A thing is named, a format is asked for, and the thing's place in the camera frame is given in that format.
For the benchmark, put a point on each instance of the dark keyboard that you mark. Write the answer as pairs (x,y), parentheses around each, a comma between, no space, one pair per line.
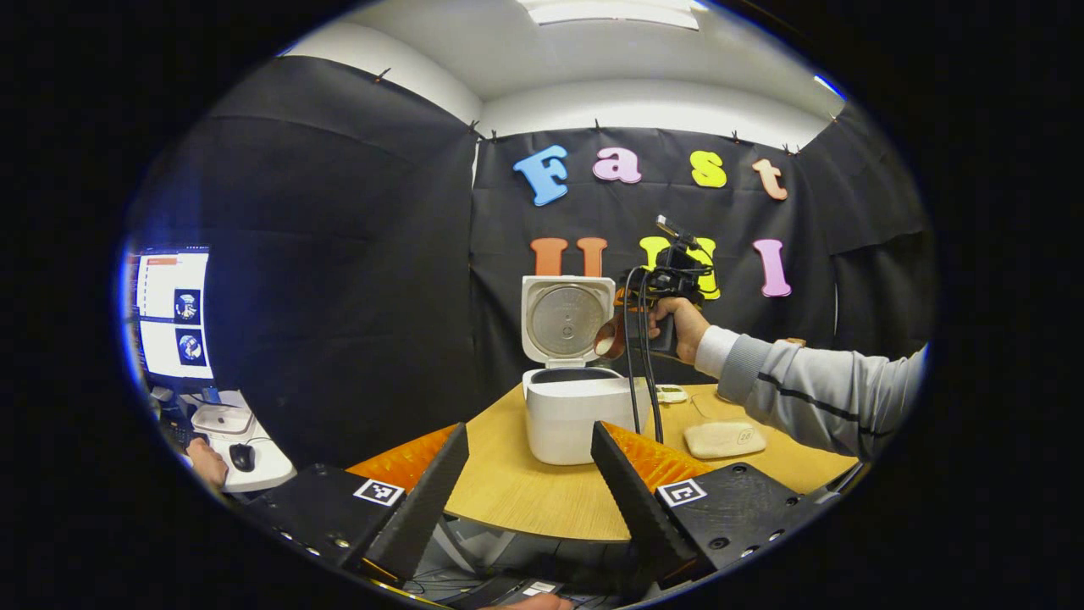
(178,432)

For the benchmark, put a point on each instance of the black computer mouse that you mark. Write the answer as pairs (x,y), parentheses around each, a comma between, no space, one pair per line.
(242,457)

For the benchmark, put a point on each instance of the ceiling light panel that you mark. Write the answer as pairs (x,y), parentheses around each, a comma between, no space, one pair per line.
(830,86)

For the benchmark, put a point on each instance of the white rice cooker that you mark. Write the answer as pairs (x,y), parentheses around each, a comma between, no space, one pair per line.
(567,424)

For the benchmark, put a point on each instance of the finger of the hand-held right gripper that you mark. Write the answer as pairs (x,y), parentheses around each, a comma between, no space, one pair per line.
(628,296)

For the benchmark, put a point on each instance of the white divided bean dish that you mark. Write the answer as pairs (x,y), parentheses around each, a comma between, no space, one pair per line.
(673,394)

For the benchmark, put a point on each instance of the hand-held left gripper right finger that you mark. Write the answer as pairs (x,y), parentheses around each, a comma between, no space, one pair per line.
(644,517)

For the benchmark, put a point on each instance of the black backdrop cloth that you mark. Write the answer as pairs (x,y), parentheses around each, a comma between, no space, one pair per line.
(356,296)

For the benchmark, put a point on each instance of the white side desk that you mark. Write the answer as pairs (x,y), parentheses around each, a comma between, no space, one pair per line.
(271,470)

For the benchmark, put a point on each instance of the white rice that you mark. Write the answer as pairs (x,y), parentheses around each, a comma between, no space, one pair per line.
(720,436)

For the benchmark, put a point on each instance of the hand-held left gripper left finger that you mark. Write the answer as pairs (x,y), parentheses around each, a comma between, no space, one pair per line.
(423,508)

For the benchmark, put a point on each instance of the computer monitor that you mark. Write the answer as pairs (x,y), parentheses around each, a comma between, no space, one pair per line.
(161,288)

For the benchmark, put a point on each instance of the white flat box device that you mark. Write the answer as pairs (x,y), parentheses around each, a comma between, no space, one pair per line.
(222,421)

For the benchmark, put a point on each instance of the brown wooden spoon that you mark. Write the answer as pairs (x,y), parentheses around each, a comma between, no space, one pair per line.
(616,335)

